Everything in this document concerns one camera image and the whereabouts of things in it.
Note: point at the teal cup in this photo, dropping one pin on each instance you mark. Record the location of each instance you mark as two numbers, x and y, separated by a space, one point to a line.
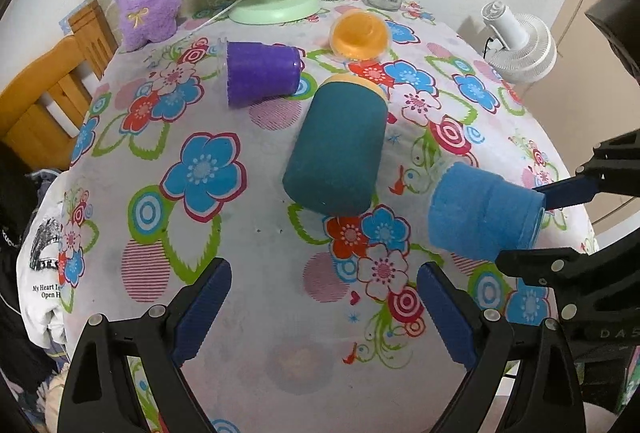
337 148

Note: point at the orange cup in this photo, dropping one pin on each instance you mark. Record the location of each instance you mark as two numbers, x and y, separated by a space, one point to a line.
359 35

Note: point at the wooden chair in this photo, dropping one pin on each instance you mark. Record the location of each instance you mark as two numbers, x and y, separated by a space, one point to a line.
45 93

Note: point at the purple cup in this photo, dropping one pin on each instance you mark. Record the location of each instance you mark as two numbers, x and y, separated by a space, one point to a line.
260 70

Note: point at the floral tablecloth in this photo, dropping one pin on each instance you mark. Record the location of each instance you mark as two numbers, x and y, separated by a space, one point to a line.
250 233

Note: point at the black object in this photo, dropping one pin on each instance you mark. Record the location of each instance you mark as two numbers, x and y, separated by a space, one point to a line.
617 23

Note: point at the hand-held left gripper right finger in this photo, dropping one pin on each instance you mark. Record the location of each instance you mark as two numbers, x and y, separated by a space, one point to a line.
445 318

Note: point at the blue cup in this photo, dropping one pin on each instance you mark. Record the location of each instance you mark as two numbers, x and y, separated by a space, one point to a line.
475 213

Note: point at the white small fan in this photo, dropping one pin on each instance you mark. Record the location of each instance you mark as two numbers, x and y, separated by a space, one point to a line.
525 48

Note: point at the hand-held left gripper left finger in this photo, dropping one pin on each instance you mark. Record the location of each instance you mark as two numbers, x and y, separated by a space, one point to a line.
205 308

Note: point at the white printed garment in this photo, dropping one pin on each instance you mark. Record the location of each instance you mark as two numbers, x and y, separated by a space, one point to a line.
37 283

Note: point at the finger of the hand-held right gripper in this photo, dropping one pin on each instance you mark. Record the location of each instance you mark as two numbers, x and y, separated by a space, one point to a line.
542 263
567 192

